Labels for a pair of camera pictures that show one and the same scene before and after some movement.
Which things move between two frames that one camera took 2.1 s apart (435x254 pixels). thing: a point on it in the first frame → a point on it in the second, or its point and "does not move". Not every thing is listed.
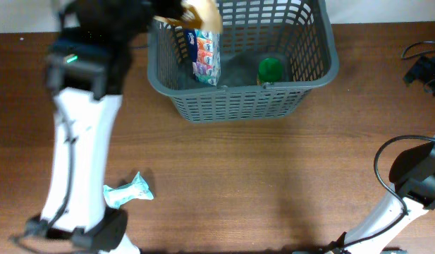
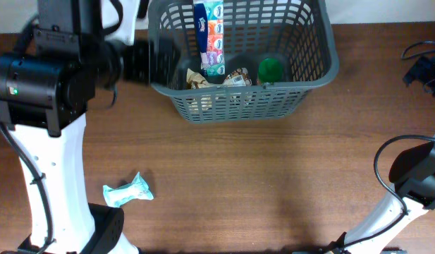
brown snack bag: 204,14 → 237,77
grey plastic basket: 298,33 does not move
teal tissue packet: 136,189 does not move
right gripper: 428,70 does not move
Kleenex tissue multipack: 203,49 → 209,20
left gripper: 168,7 → 146,73
